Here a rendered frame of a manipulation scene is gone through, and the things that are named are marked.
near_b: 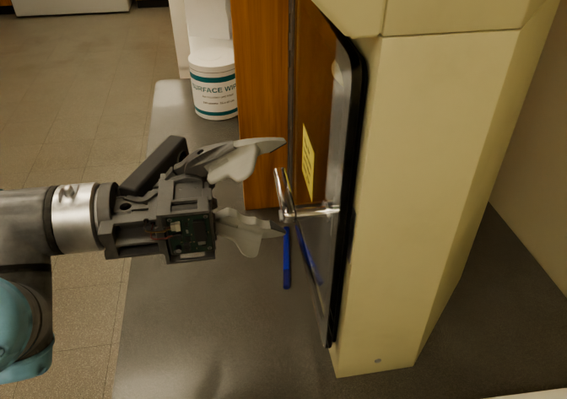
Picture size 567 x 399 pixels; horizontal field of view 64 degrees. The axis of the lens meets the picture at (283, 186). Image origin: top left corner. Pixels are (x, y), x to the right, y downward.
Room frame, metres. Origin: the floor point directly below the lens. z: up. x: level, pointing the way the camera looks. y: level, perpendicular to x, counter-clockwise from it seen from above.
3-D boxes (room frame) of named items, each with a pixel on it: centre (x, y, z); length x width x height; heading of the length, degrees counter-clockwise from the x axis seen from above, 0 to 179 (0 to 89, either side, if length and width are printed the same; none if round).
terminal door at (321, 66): (0.48, -0.04, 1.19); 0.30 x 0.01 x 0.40; 8
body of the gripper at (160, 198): (0.38, 0.13, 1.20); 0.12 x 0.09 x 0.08; 99
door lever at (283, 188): (0.41, -0.02, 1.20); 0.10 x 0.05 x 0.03; 8
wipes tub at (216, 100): (1.10, 0.17, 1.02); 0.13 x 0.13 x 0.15
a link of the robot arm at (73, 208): (0.37, 0.21, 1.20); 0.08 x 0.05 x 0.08; 9
